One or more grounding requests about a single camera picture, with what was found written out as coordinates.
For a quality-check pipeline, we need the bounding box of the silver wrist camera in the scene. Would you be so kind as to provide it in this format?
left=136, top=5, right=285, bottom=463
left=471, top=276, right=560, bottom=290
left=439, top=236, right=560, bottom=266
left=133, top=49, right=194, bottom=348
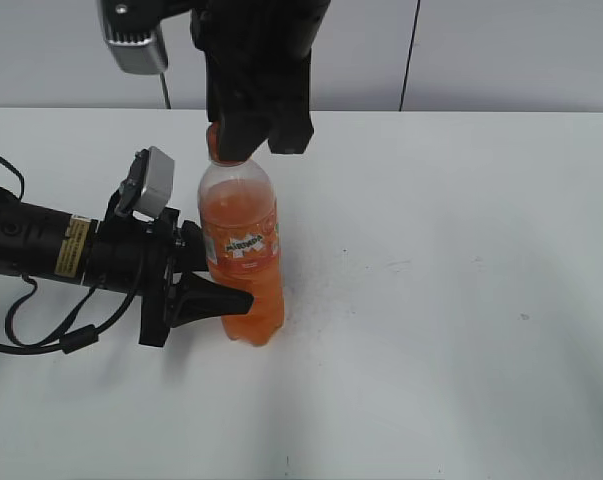
left=115, top=146, right=175, bottom=219
left=96, top=0, right=193, bottom=76

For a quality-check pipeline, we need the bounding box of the orange Mirinda soda bottle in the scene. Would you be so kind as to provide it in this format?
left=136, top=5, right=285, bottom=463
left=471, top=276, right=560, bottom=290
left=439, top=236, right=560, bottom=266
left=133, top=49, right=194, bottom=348
left=198, top=160, right=285, bottom=346

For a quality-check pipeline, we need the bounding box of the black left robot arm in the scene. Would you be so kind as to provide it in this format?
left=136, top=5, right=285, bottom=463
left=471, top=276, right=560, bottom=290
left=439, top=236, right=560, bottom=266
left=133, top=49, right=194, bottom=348
left=0, top=187, right=253, bottom=355

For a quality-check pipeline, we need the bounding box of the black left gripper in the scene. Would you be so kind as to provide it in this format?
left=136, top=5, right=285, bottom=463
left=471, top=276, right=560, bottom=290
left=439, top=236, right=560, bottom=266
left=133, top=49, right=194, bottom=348
left=83, top=207, right=254, bottom=346

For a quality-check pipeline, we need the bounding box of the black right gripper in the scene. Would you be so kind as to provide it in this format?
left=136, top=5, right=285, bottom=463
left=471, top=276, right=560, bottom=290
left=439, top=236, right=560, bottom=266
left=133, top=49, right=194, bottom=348
left=190, top=1, right=329, bottom=163

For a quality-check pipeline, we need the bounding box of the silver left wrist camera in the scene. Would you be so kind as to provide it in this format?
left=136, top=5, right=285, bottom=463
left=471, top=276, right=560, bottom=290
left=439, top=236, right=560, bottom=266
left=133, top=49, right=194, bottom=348
left=115, top=146, right=175, bottom=219

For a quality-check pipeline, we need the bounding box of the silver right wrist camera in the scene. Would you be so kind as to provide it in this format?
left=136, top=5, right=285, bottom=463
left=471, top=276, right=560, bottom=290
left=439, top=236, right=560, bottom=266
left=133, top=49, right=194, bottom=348
left=96, top=0, right=193, bottom=76

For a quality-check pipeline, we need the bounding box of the orange bottle cap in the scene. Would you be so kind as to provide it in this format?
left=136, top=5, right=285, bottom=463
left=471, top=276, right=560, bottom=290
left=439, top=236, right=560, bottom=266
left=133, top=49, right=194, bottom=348
left=206, top=122, right=222, bottom=164

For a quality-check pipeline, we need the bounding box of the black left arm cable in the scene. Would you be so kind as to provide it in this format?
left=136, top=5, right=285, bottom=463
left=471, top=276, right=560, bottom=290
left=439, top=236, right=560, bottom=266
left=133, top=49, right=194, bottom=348
left=0, top=150, right=145, bottom=355

